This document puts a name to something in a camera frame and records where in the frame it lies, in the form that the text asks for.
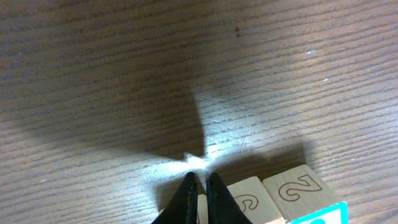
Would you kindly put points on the red A block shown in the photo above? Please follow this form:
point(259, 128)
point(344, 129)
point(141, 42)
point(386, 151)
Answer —
point(202, 208)

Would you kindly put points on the red I block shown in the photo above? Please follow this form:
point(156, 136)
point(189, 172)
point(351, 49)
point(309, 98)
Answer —
point(255, 202)

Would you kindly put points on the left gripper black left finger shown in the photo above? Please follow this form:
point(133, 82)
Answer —
point(188, 188)

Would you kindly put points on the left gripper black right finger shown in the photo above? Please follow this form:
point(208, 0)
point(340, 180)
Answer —
point(222, 208)

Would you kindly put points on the blue 2 block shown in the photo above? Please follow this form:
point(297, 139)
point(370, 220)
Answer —
point(303, 197)

